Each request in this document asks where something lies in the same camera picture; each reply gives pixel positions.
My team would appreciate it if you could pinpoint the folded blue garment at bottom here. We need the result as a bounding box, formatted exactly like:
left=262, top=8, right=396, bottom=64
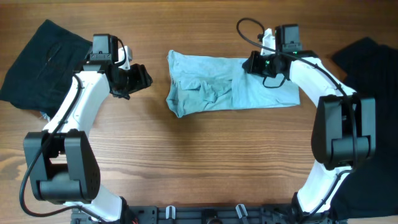
left=40, top=112, right=51, bottom=122

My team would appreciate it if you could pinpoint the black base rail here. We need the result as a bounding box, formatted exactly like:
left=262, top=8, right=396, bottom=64
left=70, top=203, right=299, bottom=224

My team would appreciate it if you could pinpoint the light blue t-shirt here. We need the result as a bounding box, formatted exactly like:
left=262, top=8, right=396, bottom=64
left=166, top=50, right=300, bottom=118

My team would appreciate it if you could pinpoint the black t-shirt under pile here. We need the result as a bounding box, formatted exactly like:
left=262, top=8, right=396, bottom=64
left=329, top=36, right=398, bottom=220

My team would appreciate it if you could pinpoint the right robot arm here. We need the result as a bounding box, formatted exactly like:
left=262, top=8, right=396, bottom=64
left=243, top=24, right=376, bottom=223

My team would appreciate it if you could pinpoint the white rail clip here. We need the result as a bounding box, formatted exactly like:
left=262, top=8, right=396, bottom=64
left=236, top=203, right=249, bottom=224
left=165, top=205, right=176, bottom=220

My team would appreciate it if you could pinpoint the right white rail clip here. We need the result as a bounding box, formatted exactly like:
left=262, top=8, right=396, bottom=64
left=236, top=203, right=249, bottom=224

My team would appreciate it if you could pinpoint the left white rail clip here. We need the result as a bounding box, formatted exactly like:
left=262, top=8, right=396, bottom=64
left=165, top=205, right=176, bottom=220

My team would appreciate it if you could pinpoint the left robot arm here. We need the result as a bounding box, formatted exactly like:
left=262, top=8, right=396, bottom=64
left=19, top=34, right=152, bottom=223

